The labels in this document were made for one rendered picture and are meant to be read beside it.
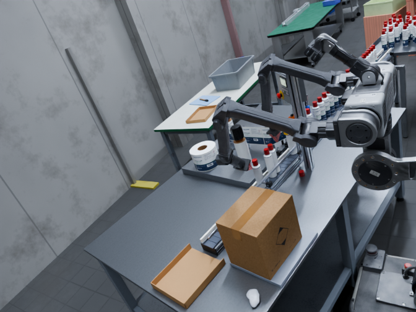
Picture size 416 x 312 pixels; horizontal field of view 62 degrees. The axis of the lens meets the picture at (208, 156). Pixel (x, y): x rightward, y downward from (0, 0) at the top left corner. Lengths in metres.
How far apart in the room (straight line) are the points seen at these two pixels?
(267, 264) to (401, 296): 0.96
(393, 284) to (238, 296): 1.04
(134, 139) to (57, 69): 1.32
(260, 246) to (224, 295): 0.32
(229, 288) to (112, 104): 3.23
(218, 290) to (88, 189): 2.82
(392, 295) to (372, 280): 0.15
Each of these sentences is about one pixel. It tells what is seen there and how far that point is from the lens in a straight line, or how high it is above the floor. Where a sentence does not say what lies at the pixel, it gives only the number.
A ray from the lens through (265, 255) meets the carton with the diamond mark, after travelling 1.59.
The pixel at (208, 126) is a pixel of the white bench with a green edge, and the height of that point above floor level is 0.80.
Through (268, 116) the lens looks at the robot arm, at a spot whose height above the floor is 1.54.
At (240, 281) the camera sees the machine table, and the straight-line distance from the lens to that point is 1.75.
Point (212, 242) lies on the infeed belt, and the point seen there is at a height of 0.88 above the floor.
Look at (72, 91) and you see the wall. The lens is 4.19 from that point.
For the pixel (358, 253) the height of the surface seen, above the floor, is 0.22.
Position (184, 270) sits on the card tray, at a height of 0.83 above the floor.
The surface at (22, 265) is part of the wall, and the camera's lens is 4.05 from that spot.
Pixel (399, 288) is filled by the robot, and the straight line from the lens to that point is 2.38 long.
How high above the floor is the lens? 2.12
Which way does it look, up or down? 27 degrees down
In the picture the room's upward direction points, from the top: 20 degrees counter-clockwise
